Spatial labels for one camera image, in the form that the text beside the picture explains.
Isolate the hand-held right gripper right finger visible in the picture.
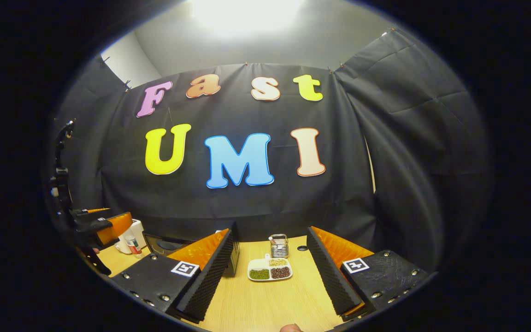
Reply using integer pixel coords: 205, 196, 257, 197
306, 226, 428, 322

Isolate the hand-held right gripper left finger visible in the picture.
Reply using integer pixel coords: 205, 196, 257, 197
111, 221, 239, 323

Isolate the black electric oven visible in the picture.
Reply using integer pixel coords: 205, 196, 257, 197
143, 221, 241, 277

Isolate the white toaster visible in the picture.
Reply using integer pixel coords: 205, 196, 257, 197
114, 219, 148, 255

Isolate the clear plastic bottle red label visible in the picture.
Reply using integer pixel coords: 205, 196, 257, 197
124, 235, 142, 259

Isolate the white divided dish of beans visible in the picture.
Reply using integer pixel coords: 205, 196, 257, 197
247, 254, 293, 282

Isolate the large ceiling light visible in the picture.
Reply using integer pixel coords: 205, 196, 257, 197
192, 0, 305, 34

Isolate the wire utensil holder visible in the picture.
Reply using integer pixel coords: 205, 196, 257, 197
269, 234, 289, 259

